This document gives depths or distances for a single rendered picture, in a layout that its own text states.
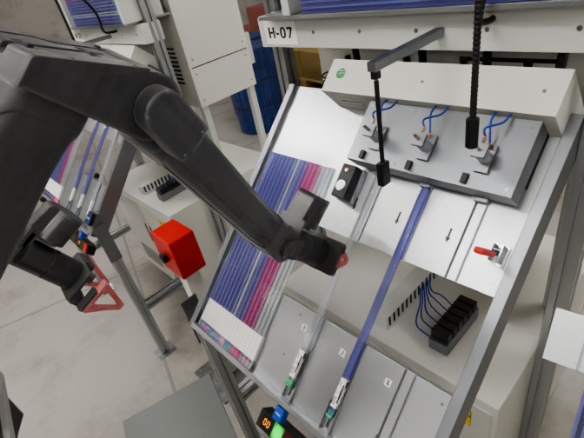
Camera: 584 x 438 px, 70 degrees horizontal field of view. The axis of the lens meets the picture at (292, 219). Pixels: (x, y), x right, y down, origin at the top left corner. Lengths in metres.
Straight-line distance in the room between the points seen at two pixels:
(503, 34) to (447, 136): 0.18
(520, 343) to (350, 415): 0.50
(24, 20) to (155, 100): 9.76
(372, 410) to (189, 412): 0.51
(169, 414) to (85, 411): 1.04
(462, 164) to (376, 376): 0.42
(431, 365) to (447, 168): 0.52
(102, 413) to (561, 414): 1.81
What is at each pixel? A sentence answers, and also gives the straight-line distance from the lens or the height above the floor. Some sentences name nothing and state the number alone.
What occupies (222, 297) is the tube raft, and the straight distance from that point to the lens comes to 1.12.
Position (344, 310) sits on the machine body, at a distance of 1.24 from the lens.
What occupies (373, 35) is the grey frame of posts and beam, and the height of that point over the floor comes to 1.34.
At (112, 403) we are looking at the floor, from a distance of 2.17.
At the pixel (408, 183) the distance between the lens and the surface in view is 0.89.
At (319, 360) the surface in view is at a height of 0.79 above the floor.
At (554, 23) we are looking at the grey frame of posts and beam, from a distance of 0.78.
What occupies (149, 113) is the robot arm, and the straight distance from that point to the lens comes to 0.35.
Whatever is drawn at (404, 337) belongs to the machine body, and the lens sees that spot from 1.17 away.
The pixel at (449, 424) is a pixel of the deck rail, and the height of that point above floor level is 0.83.
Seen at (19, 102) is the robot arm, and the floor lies 1.47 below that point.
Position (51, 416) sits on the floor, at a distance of 2.31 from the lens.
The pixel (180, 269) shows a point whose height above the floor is 0.67.
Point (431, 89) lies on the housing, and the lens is 0.86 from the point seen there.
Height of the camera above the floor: 1.52
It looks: 33 degrees down
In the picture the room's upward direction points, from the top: 13 degrees counter-clockwise
